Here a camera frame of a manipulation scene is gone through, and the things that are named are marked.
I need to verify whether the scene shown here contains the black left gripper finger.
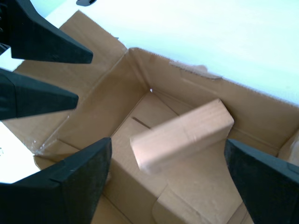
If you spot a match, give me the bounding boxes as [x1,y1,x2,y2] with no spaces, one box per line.
[0,67,79,121]

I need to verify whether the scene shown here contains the light wooden block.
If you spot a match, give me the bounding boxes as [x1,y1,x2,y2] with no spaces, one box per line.
[129,98,235,175]

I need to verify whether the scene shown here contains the black oval cable grommet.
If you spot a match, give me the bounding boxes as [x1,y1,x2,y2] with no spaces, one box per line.
[76,0,97,7]

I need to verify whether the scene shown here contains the brown cardboard box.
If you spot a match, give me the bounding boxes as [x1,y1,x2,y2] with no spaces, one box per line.
[4,10,299,224]

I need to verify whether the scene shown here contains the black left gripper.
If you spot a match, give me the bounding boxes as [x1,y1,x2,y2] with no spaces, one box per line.
[0,0,94,64]

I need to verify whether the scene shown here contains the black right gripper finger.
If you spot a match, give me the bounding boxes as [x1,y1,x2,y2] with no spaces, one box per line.
[0,137,113,224]
[223,138,299,224]

